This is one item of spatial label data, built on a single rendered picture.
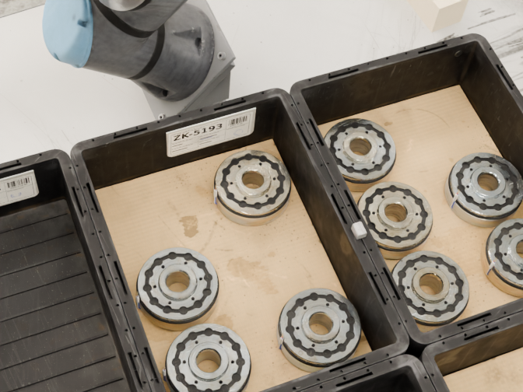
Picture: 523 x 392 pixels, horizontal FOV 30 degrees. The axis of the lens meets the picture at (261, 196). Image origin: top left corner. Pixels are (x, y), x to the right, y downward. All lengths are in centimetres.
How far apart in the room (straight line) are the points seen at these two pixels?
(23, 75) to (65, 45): 28
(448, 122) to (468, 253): 21
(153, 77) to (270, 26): 31
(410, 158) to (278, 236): 23
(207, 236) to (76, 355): 23
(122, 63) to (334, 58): 41
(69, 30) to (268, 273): 42
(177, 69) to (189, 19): 8
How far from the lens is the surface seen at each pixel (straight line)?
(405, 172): 138
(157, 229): 130
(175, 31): 143
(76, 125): 155
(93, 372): 123
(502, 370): 128
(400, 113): 144
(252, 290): 126
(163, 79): 145
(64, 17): 136
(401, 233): 129
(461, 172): 136
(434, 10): 169
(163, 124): 127
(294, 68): 162
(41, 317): 126
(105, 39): 135
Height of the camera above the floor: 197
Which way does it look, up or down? 59 degrees down
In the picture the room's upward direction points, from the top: 8 degrees clockwise
